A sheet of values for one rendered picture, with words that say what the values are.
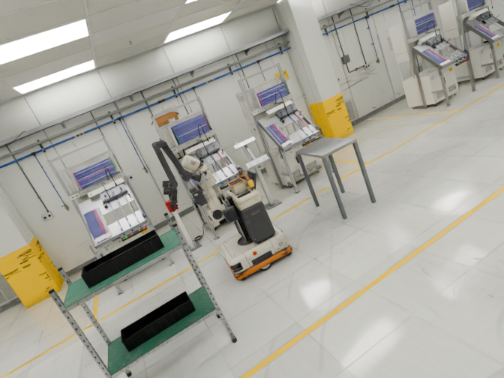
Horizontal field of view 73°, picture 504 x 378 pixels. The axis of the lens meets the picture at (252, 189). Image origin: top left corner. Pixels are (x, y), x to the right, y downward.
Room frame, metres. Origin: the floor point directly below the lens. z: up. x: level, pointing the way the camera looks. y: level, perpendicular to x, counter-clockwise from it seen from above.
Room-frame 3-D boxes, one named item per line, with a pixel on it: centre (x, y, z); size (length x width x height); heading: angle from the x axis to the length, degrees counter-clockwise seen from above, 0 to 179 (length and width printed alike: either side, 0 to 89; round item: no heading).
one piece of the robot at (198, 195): (3.40, 0.53, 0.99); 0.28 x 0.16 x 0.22; 11
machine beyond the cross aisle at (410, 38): (6.79, -4.18, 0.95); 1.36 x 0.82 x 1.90; 18
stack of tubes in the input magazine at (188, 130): (5.16, 0.48, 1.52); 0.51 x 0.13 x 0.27; 108
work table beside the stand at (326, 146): (3.90, -0.98, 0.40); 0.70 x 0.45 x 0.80; 12
